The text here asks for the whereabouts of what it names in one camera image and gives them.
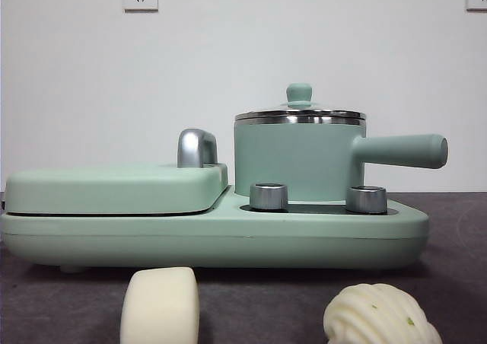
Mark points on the glass pot lid green knob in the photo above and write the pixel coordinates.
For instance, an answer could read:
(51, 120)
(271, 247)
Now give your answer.
(299, 93)

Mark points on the smooth white steamed bun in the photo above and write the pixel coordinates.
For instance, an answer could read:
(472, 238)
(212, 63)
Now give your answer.
(160, 306)

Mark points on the twisted white steamed bun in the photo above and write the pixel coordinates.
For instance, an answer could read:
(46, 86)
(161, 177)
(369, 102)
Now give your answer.
(373, 313)

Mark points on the chrome control knob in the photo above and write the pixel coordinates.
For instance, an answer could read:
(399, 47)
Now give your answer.
(268, 196)
(366, 199)

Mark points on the green breakfast maker base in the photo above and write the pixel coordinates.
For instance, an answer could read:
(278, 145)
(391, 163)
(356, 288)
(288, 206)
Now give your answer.
(228, 237)

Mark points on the green griddle cover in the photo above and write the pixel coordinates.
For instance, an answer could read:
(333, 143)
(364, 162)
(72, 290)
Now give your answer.
(114, 188)

